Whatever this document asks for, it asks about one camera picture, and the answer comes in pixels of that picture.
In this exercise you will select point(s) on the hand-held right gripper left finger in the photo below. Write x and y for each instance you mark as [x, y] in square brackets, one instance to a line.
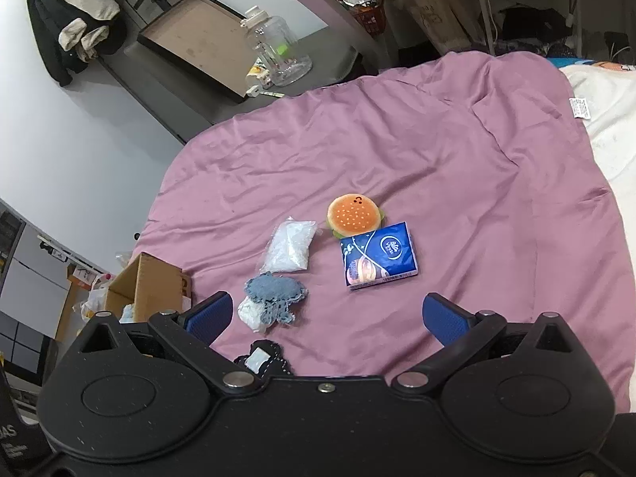
[208, 315]

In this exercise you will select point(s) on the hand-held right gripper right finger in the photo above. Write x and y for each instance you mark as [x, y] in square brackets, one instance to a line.
[444, 320]

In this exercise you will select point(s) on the cardboard box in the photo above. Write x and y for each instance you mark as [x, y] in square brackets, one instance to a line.
[149, 278]

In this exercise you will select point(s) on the light blue fluffy toy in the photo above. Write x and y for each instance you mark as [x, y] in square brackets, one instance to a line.
[276, 290]

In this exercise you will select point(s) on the black cloth with white label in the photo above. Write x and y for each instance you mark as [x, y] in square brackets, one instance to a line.
[279, 357]

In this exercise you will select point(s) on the blue white snack packet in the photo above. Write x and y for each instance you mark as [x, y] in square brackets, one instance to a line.
[377, 258]

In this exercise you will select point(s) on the clear bag of white cotton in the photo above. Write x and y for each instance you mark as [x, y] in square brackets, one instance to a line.
[288, 248]

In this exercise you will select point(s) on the hamburger plush toy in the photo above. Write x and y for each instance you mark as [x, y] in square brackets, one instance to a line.
[353, 213]

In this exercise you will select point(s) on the white plastic bag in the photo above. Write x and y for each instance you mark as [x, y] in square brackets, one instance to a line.
[94, 298]

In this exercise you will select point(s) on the white cabinet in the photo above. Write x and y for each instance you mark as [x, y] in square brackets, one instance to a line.
[30, 278]

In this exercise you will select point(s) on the pink blanket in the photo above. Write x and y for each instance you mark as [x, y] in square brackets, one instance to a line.
[397, 149]

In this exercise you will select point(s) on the white blanket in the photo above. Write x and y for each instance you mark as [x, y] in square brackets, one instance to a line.
[616, 134]

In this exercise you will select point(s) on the clear glass jar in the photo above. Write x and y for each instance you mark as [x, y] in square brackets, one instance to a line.
[278, 54]

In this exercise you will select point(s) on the black framed board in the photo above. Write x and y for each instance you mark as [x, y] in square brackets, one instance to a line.
[198, 39]

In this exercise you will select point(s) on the white tote bag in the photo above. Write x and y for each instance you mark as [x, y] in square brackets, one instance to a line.
[437, 15]

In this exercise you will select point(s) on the black clothes pile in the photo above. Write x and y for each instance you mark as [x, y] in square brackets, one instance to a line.
[531, 22]

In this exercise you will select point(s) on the red basket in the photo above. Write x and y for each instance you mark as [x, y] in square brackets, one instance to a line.
[370, 17]

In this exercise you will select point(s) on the hanging black and beige jackets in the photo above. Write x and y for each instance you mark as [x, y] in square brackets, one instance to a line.
[54, 5]

